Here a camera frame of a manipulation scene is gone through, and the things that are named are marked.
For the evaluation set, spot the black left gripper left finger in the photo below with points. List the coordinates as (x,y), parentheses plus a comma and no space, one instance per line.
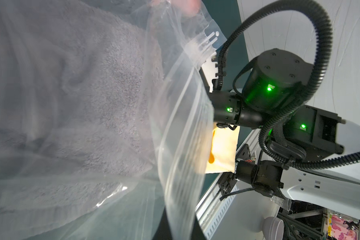
(163,231)

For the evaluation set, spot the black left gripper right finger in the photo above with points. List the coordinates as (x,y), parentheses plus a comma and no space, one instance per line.
(197,232)

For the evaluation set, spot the yellow towel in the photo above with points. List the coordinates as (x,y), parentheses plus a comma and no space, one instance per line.
(223,150)

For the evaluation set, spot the clear plastic vacuum bag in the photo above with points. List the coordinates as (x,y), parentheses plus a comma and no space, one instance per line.
(181,123)

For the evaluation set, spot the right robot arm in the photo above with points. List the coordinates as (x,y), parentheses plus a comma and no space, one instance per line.
(314,154)

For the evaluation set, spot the pink tray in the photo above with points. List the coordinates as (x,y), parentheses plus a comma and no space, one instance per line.
(189,8)

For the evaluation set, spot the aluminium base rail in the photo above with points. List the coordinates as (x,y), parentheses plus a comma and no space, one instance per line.
(210,210)

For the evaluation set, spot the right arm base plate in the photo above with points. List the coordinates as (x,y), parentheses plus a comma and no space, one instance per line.
(227,180)

